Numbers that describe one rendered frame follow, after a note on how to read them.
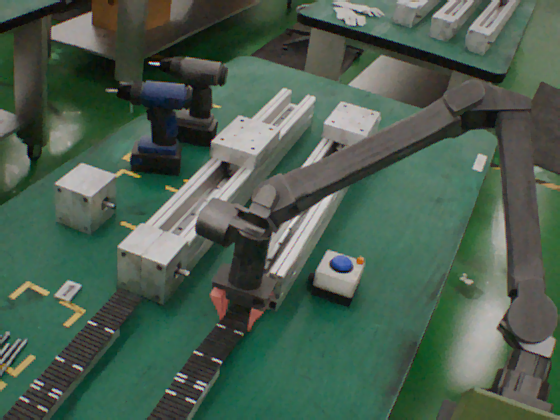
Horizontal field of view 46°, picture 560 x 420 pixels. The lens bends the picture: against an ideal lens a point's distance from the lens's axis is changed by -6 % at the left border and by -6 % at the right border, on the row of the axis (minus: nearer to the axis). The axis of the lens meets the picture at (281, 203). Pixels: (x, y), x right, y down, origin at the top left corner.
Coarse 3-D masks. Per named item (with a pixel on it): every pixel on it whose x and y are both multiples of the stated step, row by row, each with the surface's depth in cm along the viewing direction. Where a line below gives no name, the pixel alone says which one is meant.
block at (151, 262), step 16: (144, 224) 131; (128, 240) 126; (144, 240) 127; (160, 240) 127; (176, 240) 128; (128, 256) 124; (144, 256) 123; (160, 256) 123; (176, 256) 126; (128, 272) 126; (144, 272) 124; (160, 272) 123; (176, 272) 128; (128, 288) 128; (144, 288) 126; (160, 288) 125; (176, 288) 131
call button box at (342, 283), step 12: (336, 252) 139; (324, 264) 135; (312, 276) 138; (324, 276) 132; (336, 276) 132; (348, 276) 132; (360, 276) 136; (312, 288) 135; (324, 288) 134; (336, 288) 133; (348, 288) 132; (336, 300) 134; (348, 300) 133
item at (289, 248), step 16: (320, 144) 171; (320, 208) 147; (336, 208) 163; (288, 224) 145; (304, 224) 141; (320, 224) 147; (272, 240) 141; (288, 240) 141; (304, 240) 136; (272, 256) 135; (288, 256) 131; (304, 256) 141; (272, 272) 126; (288, 272) 129; (288, 288) 134; (272, 304) 131
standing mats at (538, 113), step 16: (80, 0) 507; (64, 16) 472; (272, 48) 469; (304, 48) 479; (288, 64) 448; (304, 64) 452; (544, 96) 479; (544, 112) 452; (544, 128) 428; (544, 144) 406; (544, 160) 387
